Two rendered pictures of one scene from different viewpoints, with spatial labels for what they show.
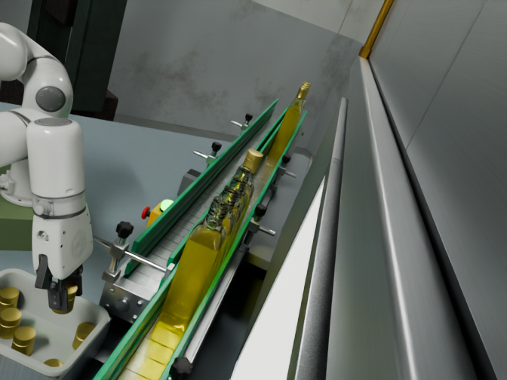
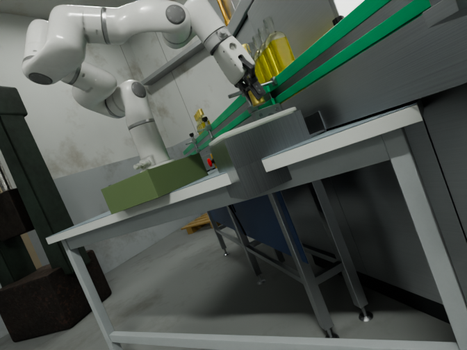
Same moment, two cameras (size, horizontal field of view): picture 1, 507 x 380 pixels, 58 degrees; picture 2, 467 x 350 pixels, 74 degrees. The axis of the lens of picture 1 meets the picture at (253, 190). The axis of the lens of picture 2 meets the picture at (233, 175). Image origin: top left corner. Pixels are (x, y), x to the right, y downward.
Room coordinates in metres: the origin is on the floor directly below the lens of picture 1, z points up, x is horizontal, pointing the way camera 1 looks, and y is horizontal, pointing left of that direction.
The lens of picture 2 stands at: (-0.18, 0.64, 0.79)
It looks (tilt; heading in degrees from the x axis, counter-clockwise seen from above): 4 degrees down; 341
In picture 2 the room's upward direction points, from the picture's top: 22 degrees counter-clockwise
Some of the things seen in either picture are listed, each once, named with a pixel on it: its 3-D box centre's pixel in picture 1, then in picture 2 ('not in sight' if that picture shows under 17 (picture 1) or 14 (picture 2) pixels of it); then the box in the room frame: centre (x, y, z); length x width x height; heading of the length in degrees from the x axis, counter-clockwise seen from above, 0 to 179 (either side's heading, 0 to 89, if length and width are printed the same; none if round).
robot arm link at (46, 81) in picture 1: (46, 102); (132, 105); (0.94, 0.50, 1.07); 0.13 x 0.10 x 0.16; 36
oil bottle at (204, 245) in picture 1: (193, 274); (284, 65); (0.67, 0.04, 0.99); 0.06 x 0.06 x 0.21; 86
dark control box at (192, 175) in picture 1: (194, 186); (208, 162); (1.42, 0.19, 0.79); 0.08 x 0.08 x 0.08; 87
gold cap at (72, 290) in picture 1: (64, 297); (256, 96); (0.59, 0.22, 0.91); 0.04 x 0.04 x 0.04
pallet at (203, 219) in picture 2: not in sight; (227, 213); (3.89, -0.48, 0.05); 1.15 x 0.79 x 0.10; 36
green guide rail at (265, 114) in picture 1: (237, 145); (202, 141); (1.60, 0.12, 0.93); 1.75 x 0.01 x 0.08; 177
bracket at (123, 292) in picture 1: (126, 301); (269, 118); (0.70, 0.15, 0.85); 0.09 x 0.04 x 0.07; 87
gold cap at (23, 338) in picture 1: (23, 341); not in sight; (0.58, 0.27, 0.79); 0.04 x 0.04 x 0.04
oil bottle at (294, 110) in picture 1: (290, 119); (207, 128); (1.90, -0.03, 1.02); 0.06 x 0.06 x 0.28; 87
